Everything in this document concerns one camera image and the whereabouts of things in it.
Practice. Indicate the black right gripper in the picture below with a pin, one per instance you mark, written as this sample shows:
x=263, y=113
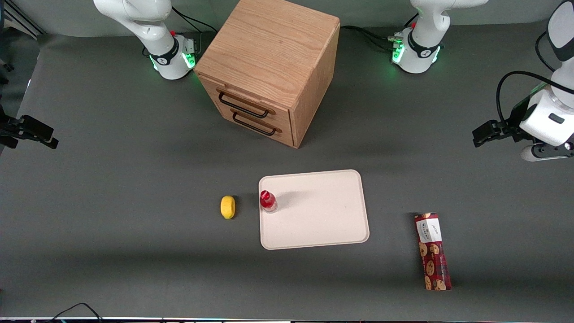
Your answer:
x=9, y=129

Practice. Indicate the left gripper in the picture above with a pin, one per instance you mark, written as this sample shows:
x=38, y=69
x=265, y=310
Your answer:
x=511, y=127

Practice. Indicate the red plaid cookie box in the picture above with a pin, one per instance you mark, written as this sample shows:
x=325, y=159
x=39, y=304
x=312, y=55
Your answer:
x=434, y=255

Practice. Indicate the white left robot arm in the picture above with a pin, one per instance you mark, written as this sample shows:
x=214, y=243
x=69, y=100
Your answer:
x=421, y=54

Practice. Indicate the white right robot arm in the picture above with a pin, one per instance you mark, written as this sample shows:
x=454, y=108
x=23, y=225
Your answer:
x=148, y=22

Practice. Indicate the beige plastic tray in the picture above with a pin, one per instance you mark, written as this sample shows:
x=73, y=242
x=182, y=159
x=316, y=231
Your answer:
x=318, y=211

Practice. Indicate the yellow lemon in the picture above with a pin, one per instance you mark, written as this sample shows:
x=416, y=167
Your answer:
x=228, y=207

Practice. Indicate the wooden drawer front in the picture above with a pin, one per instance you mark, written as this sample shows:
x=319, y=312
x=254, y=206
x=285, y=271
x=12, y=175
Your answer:
x=283, y=137
x=280, y=117

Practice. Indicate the small red bottle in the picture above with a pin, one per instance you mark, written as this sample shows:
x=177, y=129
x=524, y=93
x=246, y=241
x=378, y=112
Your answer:
x=267, y=200

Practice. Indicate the wooden drawer cabinet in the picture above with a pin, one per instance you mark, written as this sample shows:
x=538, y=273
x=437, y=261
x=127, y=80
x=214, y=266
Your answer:
x=269, y=49

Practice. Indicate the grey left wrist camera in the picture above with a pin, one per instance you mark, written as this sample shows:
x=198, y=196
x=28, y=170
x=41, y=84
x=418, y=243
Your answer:
x=545, y=152

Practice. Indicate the dark metal frame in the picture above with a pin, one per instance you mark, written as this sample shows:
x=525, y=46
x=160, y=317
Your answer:
x=20, y=19

